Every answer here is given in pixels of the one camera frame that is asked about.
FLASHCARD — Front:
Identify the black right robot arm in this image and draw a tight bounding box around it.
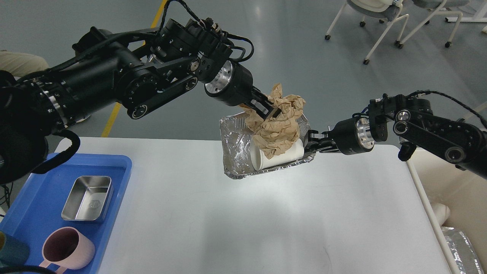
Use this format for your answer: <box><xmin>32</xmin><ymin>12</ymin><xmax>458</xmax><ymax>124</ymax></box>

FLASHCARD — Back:
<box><xmin>304</xmin><ymin>90</ymin><xmax>487</xmax><ymax>178</ymax></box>

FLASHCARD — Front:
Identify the blue plastic tray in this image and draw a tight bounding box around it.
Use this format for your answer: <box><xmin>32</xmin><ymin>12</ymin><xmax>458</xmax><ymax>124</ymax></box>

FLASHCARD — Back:
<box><xmin>1</xmin><ymin>154</ymin><xmax>132</xmax><ymax>274</ymax></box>

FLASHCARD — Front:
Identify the beige plastic bin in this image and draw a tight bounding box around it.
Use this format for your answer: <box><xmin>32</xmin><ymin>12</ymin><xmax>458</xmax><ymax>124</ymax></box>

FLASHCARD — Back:
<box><xmin>408</xmin><ymin>148</ymin><xmax>487</xmax><ymax>273</ymax></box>

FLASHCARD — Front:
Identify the brown paper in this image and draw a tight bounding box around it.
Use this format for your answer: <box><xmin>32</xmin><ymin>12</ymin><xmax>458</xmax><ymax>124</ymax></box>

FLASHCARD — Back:
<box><xmin>245</xmin><ymin>83</ymin><xmax>306</xmax><ymax>159</ymax></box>

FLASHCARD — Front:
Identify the white office chair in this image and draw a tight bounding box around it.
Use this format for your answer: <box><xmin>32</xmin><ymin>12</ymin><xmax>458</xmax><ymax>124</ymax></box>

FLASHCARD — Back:
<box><xmin>394</xmin><ymin>0</ymin><xmax>470</xmax><ymax>49</ymax></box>
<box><xmin>324</xmin><ymin>0</ymin><xmax>409</xmax><ymax>65</ymax></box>

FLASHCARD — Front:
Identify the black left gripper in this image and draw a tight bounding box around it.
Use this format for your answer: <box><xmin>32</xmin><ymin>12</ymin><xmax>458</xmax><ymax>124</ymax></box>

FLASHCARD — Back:
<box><xmin>205</xmin><ymin>61</ymin><xmax>282</xmax><ymax>120</ymax></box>

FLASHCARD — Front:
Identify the white chair leg right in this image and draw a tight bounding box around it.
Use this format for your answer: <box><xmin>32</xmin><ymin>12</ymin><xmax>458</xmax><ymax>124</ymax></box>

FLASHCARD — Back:
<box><xmin>458</xmin><ymin>101</ymin><xmax>487</xmax><ymax>121</ymax></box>

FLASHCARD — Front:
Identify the foil tray inside bin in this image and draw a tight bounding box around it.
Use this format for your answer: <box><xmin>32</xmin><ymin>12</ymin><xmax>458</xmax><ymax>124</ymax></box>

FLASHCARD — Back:
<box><xmin>441</xmin><ymin>226</ymin><xmax>484</xmax><ymax>274</ymax></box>

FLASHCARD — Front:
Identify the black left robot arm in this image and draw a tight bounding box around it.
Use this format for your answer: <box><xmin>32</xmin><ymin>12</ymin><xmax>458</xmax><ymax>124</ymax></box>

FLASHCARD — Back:
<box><xmin>0</xmin><ymin>0</ymin><xmax>281</xmax><ymax>185</ymax></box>

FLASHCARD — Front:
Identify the stainless steel rectangular container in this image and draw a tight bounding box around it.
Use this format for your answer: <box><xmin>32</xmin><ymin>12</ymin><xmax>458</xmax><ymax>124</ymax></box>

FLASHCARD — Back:
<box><xmin>61</xmin><ymin>175</ymin><xmax>113</xmax><ymax>223</ymax></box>

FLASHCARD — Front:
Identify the person in khaki trousers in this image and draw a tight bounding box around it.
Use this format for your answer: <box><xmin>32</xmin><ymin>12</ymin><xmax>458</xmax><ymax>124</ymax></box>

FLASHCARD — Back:
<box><xmin>0</xmin><ymin>50</ymin><xmax>49</xmax><ymax>77</ymax></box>

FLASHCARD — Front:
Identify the white paper cup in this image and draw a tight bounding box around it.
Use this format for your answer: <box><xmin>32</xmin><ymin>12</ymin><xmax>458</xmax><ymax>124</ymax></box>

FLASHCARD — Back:
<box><xmin>249</xmin><ymin>139</ymin><xmax>304</xmax><ymax>170</ymax></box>

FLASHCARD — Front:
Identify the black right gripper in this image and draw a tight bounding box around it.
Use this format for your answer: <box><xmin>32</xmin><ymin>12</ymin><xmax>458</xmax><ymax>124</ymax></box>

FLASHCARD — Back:
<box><xmin>306</xmin><ymin>116</ymin><xmax>375</xmax><ymax>155</ymax></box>

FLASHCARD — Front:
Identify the teal object at corner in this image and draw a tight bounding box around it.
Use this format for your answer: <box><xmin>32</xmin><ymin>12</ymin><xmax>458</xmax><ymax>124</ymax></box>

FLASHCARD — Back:
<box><xmin>0</xmin><ymin>231</ymin><xmax>30</xmax><ymax>267</ymax></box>

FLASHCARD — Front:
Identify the aluminium foil tray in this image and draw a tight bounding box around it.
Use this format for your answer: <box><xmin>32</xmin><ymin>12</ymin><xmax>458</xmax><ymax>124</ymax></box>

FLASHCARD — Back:
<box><xmin>220</xmin><ymin>112</ymin><xmax>315</xmax><ymax>179</ymax></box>

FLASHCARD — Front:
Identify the pink plastic mug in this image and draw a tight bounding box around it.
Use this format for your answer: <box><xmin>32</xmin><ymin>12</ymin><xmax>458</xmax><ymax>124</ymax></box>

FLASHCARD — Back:
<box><xmin>39</xmin><ymin>226</ymin><xmax>95</xmax><ymax>274</ymax></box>

